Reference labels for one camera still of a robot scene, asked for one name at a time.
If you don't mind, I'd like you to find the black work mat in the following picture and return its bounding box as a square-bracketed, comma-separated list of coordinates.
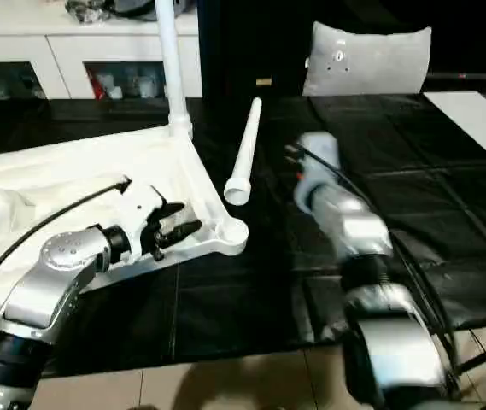
[0, 90, 486, 377]

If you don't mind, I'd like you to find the white flat board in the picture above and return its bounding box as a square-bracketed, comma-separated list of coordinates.
[422, 90, 486, 156]

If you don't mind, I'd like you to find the white plastic table leg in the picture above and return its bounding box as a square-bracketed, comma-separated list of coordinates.
[223, 97, 265, 207]
[152, 0, 195, 140]

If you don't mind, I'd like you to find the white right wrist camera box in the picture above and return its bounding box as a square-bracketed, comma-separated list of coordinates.
[295, 130, 341, 211]

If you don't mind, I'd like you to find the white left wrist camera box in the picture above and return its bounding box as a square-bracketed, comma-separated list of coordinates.
[108, 180, 168, 262]

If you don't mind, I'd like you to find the grey pillow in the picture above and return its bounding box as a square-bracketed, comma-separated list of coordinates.
[302, 20, 434, 97]

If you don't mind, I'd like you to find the white cabinet with glass doors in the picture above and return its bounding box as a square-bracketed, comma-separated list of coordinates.
[0, 0, 204, 100]

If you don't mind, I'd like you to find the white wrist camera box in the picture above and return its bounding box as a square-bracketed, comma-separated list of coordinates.
[108, 180, 168, 262]
[295, 130, 341, 211]

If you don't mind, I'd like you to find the white plastic table top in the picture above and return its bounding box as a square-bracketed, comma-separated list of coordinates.
[0, 120, 251, 331]

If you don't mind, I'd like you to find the grey black bag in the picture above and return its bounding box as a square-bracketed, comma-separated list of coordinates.
[63, 0, 197, 23]

